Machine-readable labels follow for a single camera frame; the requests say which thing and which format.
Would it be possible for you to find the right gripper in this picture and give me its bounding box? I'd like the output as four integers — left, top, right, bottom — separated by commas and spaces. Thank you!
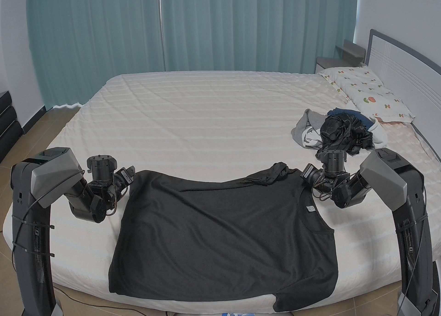
300, 164, 326, 192

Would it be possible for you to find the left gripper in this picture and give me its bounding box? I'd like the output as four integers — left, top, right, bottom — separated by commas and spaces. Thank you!
114, 167, 136, 193

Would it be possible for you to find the black T-shirt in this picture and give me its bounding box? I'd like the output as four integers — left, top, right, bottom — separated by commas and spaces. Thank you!
108, 162, 339, 312

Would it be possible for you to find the pile of clothes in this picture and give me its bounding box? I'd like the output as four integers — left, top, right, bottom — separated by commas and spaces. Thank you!
291, 108, 388, 157

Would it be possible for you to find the white printed pillow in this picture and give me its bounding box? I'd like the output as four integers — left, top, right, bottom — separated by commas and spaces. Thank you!
318, 65, 416, 124

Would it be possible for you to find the bed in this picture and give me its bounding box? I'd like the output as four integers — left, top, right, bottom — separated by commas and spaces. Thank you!
3, 28, 441, 312

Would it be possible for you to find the grey bedside table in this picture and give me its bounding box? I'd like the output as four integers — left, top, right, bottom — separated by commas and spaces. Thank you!
315, 40, 366, 74

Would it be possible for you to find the black chest of drawers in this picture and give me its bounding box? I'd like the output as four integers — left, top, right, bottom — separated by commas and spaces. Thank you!
0, 91, 23, 164

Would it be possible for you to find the blue-green curtain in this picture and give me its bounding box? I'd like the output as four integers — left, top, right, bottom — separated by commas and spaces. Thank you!
27, 0, 165, 108
159, 0, 359, 75

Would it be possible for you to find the black cable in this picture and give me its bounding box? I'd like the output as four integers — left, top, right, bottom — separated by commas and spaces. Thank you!
55, 287, 173, 312

